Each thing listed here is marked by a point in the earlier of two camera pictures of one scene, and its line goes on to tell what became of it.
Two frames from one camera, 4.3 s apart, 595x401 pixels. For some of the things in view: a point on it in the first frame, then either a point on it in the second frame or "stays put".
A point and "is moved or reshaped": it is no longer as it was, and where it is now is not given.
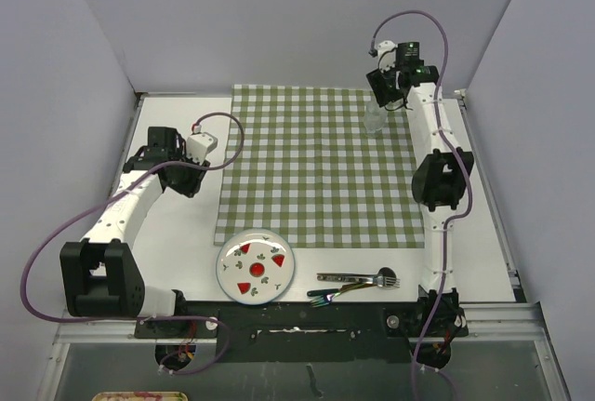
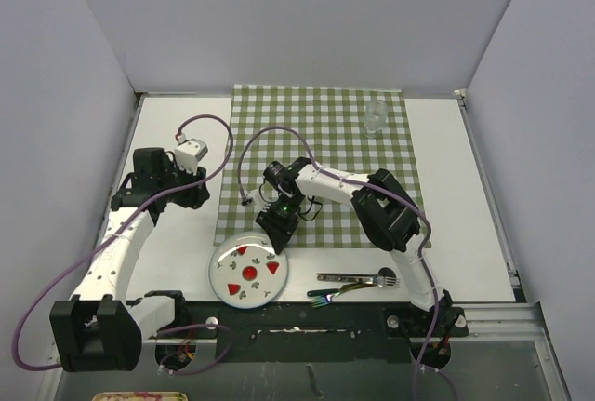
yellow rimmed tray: (140, 395) stays put
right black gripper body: (383, 84) → (282, 213)
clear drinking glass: (374, 118) stays put
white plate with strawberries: (255, 266) is moved or reshaped
